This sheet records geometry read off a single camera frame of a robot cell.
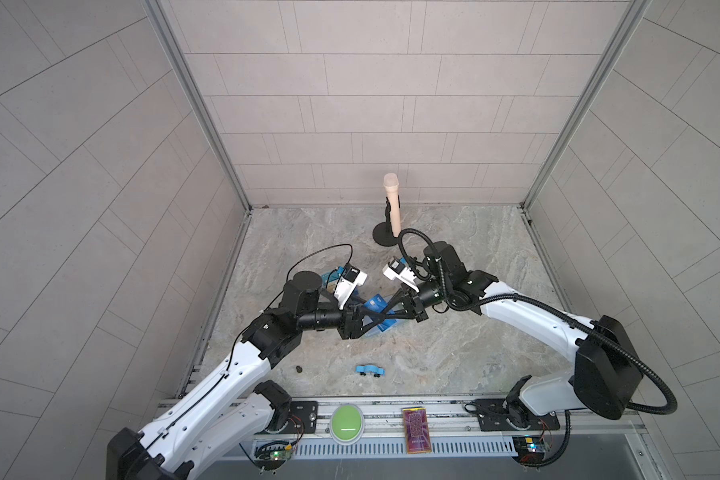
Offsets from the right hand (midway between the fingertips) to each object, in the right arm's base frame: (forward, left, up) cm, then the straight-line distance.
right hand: (387, 319), depth 67 cm
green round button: (-17, +11, -18) cm, 27 cm away
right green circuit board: (-24, -31, -21) cm, 44 cm away
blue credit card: (+3, +2, +3) cm, 4 cm away
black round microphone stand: (+41, -2, -17) cm, 44 cm away
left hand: (-1, +1, +2) cm, 3 cm away
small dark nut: (-4, +24, -18) cm, 30 cm away
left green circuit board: (-22, +27, -18) cm, 39 cm away
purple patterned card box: (-20, -5, -19) cm, 28 cm away
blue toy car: (-6, +5, -18) cm, 19 cm away
